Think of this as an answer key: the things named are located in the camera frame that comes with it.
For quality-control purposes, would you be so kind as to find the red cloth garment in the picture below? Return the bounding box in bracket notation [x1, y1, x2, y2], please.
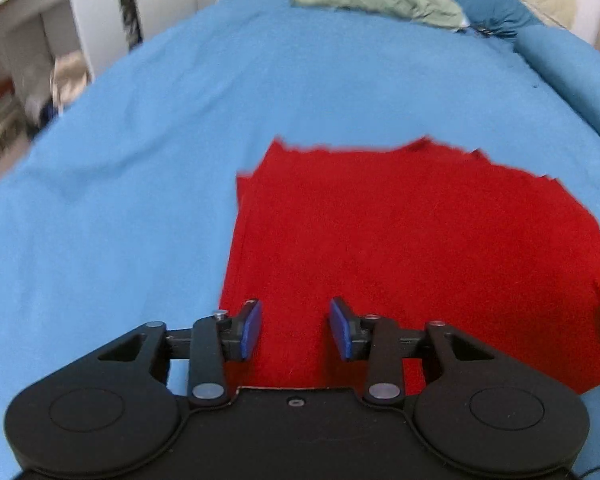
[221, 139, 600, 393]

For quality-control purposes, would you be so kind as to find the blue bed sheet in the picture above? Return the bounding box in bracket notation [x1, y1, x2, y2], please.
[0, 0, 600, 479]

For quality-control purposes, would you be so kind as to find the beige cloth bag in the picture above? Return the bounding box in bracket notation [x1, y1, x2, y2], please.
[50, 50, 91, 114]

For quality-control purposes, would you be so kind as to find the blue rolled blanket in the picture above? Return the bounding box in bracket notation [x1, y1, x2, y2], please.
[515, 25, 600, 136]

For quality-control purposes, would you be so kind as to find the dark blue pillow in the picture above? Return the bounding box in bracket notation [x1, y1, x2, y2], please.
[455, 0, 542, 39]

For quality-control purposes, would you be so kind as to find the white cabinet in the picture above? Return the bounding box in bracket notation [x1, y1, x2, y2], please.
[0, 0, 217, 126]

